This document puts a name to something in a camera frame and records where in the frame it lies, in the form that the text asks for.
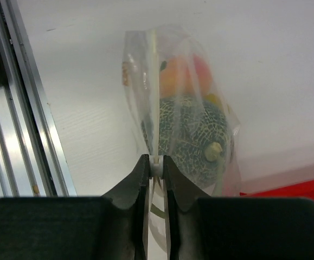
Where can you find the yellow star fruit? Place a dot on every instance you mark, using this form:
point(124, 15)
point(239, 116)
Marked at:
point(223, 106)

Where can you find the clear zip top bag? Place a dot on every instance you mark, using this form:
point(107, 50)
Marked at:
point(143, 53)

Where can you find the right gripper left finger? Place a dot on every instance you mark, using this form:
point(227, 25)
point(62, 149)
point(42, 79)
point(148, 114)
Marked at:
point(111, 226)

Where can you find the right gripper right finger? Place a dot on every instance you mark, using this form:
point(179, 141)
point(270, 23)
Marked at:
point(204, 227)

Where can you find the aluminium rail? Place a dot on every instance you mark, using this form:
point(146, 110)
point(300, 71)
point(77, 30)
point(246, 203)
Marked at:
point(32, 161)

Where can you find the orange peach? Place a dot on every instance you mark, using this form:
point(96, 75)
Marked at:
point(178, 75)

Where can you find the red plastic tray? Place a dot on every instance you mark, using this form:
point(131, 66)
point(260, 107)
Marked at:
point(298, 189)

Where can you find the green netted melon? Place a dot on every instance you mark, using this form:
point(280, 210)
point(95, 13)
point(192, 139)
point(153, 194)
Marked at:
point(197, 135)

